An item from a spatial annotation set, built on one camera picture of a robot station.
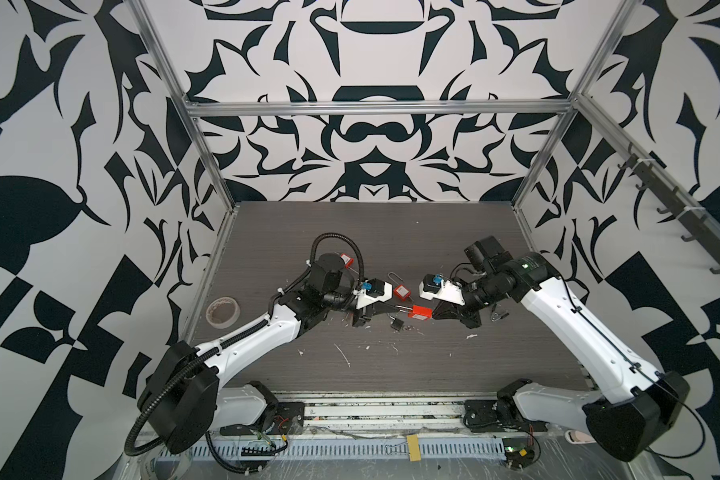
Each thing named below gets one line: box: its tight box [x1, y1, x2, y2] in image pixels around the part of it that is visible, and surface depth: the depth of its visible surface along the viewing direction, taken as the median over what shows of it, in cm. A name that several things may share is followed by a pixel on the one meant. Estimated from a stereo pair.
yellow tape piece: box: [406, 434, 421, 462], surface depth 71 cm
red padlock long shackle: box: [395, 305, 433, 320], surface depth 70 cm
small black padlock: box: [386, 312, 404, 332], surface depth 91 cm
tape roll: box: [206, 296, 241, 329], surface depth 94 cm
